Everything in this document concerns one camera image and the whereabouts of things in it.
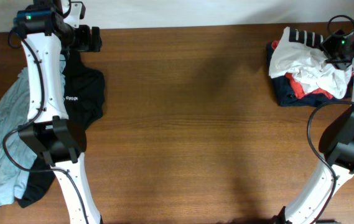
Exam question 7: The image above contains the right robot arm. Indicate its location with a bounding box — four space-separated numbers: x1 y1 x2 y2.
268 20 354 224

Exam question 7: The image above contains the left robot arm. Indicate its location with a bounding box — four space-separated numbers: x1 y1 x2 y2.
6 1 103 223

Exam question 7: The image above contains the white t-shirt black print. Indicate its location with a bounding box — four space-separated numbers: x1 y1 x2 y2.
269 27 352 100

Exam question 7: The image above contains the red folded shirt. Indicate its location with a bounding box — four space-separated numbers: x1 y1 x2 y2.
269 38 333 100

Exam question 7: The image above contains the navy folded garment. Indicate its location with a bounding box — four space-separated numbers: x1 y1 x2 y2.
266 43 354 107

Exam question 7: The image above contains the black t-shirt white logo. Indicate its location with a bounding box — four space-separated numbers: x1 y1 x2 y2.
17 51 105 208

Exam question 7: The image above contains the light blue-grey shirt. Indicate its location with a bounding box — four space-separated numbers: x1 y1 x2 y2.
0 67 55 208

